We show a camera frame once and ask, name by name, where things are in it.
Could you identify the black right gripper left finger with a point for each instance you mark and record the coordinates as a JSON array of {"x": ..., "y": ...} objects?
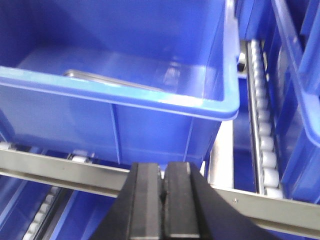
[{"x": 136, "y": 214}]

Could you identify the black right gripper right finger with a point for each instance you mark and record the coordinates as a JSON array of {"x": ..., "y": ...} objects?
[{"x": 193, "y": 210}]

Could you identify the small silver metal tray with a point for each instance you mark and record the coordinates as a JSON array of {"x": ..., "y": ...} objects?
[{"x": 73, "y": 73}]

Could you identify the blue target box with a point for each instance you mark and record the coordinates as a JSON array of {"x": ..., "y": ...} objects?
[{"x": 188, "y": 48}]

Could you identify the neighbouring blue box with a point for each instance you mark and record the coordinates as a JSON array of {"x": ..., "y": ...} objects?
[{"x": 297, "y": 113}]

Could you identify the far right roller track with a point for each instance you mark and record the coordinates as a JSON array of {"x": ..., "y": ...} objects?
[{"x": 264, "y": 151}]

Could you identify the roller track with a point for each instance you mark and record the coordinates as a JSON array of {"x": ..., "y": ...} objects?
[
  {"x": 264, "y": 151},
  {"x": 41, "y": 218}
]

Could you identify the lower roller track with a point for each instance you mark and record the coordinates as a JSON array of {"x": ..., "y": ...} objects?
[{"x": 41, "y": 218}]

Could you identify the steel rack front rail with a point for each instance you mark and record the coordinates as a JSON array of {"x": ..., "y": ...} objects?
[{"x": 283, "y": 215}]

